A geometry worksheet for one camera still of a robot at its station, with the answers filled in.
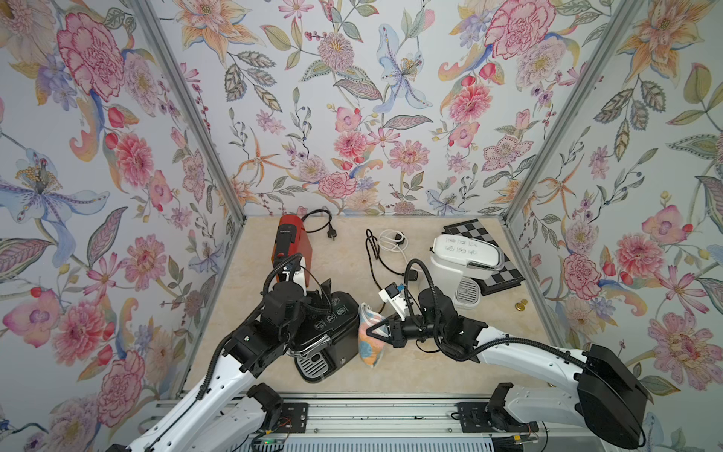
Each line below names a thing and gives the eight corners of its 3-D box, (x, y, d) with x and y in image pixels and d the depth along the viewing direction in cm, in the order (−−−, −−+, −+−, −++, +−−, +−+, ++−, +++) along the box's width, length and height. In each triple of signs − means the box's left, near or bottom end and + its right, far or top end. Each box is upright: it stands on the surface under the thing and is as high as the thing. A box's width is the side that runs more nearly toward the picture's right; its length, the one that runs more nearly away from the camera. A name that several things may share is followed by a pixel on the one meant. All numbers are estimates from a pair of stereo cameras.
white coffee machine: (421, 300, 98) (435, 260, 80) (422, 274, 105) (436, 231, 87) (477, 310, 96) (505, 270, 78) (475, 283, 103) (500, 240, 85)
